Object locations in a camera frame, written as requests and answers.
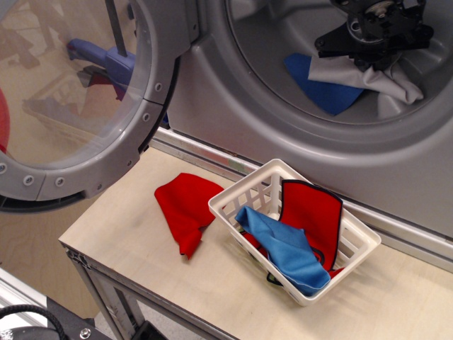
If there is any grey washing machine front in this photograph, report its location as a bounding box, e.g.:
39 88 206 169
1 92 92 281
168 1 452 236

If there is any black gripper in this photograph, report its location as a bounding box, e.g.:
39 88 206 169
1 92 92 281
315 13 434 71

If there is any red cloth on table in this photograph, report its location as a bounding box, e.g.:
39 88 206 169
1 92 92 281
154 173 223 258

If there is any light blue cloth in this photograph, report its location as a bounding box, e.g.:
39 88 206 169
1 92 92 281
236 206 331 296

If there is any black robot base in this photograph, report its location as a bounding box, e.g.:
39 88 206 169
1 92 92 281
0 296 103 340

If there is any blue clamp behind door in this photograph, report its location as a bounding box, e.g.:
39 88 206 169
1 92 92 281
67 38 136 101

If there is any black braided cable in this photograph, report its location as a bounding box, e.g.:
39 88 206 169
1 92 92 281
0 304 68 340

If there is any red object behind door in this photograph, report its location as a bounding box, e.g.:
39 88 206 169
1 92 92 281
0 91 11 154

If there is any dark blue cloth in drum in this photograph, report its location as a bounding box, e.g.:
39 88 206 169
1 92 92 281
283 53 364 115

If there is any aluminium table frame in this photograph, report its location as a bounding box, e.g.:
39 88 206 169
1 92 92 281
62 243 235 339

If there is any light grey cloth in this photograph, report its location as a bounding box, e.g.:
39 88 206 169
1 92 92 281
308 57 424 105

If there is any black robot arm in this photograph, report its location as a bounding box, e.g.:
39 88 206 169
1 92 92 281
314 0 434 72

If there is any red cloth with black trim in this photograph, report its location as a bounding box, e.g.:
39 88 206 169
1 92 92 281
240 179 345 281

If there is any aluminium rail under machine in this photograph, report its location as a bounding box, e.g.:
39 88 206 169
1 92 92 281
149 127 452 272

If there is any white plastic laundry basket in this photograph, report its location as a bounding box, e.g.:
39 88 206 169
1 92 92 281
208 159 381 306

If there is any grey round machine door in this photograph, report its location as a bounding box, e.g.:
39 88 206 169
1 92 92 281
1 1 199 214

